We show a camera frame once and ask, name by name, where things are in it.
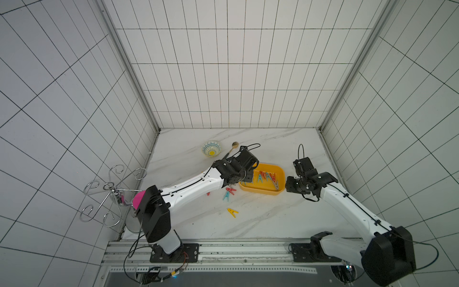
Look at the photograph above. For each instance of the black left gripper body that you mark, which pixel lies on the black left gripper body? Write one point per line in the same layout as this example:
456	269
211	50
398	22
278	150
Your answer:
246	176

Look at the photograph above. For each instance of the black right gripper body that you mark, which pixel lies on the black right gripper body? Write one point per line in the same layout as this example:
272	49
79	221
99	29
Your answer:
305	167

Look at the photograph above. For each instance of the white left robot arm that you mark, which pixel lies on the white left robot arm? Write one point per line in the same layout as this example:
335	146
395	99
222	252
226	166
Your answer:
155	208

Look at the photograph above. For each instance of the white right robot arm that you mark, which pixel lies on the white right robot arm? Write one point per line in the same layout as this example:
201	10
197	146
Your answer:
384	252

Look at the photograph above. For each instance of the yellow plastic storage box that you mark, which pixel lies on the yellow plastic storage box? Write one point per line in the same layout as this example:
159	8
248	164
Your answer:
266	186

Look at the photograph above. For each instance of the blue yellow patterned bowl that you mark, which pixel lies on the blue yellow patterned bowl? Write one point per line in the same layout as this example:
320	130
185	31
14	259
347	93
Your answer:
211	148

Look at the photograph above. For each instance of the yellow clothespin bottom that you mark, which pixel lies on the yellow clothespin bottom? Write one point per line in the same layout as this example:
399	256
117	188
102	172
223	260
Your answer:
232	212

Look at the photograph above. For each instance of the pink cup on rack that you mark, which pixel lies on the pink cup on rack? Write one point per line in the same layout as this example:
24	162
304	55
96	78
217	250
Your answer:
137	199

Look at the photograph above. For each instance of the gold spoon green handle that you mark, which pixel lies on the gold spoon green handle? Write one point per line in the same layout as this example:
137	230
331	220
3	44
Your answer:
233	146

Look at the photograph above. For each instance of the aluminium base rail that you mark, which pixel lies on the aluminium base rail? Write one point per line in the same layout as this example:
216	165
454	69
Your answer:
213	255

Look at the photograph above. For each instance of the metal wire cup rack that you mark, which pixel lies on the metal wire cup rack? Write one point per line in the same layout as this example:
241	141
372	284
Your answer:
115	192

